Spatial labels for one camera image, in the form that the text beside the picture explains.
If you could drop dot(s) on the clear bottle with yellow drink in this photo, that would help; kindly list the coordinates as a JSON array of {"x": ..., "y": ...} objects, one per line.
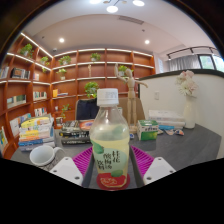
[{"x": 110, "y": 140}]

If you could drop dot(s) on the stack of dark books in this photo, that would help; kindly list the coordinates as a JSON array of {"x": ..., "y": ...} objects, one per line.
[{"x": 75, "y": 131}]

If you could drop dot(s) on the white wall socket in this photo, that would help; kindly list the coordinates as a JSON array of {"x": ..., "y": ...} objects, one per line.
[{"x": 156, "y": 95}]

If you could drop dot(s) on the white vase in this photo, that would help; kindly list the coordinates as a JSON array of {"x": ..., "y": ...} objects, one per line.
[{"x": 190, "y": 113}]

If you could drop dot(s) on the white ceramic mug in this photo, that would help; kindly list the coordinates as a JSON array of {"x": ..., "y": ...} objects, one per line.
[{"x": 43, "y": 156}]

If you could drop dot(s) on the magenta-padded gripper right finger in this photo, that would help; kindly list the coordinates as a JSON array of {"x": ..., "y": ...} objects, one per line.
[{"x": 160, "y": 168}]

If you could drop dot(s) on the dark office chair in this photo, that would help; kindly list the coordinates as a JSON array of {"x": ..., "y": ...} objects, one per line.
[{"x": 86, "y": 109}]

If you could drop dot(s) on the stack of white books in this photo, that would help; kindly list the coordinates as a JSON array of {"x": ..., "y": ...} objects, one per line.
[{"x": 166, "y": 118}]

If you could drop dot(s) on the wooden artist mannequin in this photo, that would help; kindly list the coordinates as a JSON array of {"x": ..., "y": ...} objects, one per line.
[{"x": 131, "y": 86}]

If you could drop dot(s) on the stack of colourful books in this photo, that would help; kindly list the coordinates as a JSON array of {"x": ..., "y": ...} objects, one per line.
[{"x": 36, "y": 133}]

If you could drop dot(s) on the green and white box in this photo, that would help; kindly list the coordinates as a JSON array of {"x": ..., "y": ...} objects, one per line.
[{"x": 147, "y": 130}]

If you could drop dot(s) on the white and pink flowers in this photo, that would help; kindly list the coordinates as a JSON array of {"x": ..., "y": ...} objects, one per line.
[{"x": 186, "y": 83}]

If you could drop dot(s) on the group of ceiling lights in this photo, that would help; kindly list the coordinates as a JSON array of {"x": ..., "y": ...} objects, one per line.
[{"x": 112, "y": 8}]

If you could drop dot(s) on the wooden shelf unit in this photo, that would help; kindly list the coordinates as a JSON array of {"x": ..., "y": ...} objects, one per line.
[{"x": 66, "y": 83}]

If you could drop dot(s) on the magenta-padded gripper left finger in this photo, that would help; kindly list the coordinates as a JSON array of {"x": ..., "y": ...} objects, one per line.
[{"x": 68, "y": 168}]

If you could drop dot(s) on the grey curtain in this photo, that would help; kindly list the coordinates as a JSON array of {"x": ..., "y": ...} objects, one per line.
[{"x": 183, "y": 62}]

